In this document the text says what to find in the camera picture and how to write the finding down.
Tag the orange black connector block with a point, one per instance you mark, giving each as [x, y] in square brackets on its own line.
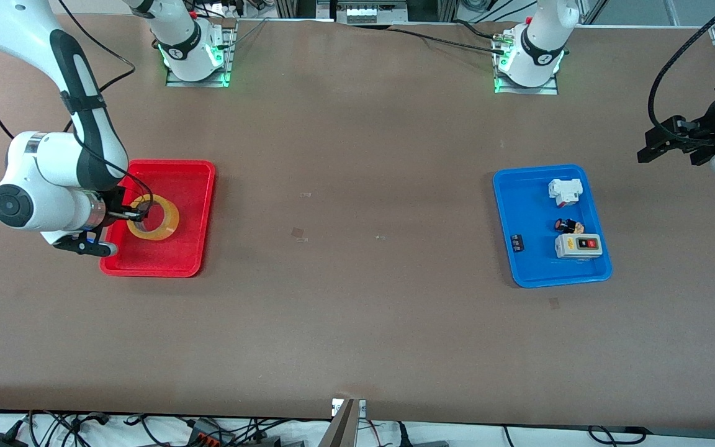
[208, 431]

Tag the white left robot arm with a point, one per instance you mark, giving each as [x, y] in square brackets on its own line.
[540, 43]

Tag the red plastic tray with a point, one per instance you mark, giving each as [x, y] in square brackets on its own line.
[190, 248]

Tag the yellow tape roll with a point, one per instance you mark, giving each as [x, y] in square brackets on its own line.
[170, 225]

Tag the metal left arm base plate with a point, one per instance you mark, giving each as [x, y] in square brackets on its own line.
[550, 90]

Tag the blue plastic tray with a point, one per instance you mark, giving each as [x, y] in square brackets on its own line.
[537, 264]

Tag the small black terminal block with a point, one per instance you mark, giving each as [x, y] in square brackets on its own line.
[518, 243]

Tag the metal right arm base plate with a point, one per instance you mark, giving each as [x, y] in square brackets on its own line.
[228, 49]

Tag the aluminium profile bar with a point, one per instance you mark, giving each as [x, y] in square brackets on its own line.
[340, 428]

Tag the white circuit breaker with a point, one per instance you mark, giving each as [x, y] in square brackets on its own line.
[565, 191]

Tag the red push button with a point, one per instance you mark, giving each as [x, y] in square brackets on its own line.
[567, 226]

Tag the aluminium frame with device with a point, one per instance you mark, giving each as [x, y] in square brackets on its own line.
[360, 12]

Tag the white marker plate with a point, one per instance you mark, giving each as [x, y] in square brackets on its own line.
[362, 408]

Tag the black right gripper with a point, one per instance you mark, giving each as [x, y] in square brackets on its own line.
[113, 210]

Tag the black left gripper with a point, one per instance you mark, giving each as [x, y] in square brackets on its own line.
[702, 136]

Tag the black power adapter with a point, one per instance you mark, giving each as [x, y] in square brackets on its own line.
[0, 441]

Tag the grey switch box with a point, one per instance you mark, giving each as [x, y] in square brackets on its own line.
[578, 246]

